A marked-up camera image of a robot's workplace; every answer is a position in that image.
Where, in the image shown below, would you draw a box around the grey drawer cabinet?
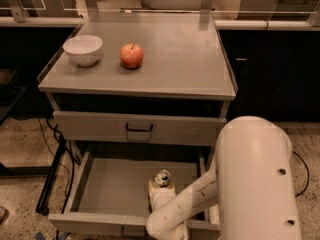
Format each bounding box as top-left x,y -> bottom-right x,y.
37,11 -> 238,240

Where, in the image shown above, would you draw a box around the white ceramic bowl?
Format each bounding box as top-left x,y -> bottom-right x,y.
63,35 -> 103,67

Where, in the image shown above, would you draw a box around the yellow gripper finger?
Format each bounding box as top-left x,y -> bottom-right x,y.
148,181 -> 176,211

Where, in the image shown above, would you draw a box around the closed upper grey drawer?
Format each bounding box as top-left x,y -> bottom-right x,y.
53,111 -> 226,146

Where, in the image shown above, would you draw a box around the black floor cable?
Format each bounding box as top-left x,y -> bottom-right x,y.
291,150 -> 311,198

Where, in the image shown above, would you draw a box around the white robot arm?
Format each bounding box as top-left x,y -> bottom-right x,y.
146,116 -> 303,240

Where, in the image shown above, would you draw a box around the open middle grey drawer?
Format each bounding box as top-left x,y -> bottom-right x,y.
49,153 -> 205,240

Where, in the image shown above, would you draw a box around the red apple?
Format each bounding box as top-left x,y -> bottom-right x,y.
119,43 -> 144,69

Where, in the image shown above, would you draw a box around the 7up can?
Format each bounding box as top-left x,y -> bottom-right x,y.
152,169 -> 173,188

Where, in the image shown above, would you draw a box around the black cables at left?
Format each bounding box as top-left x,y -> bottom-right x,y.
35,117 -> 81,215

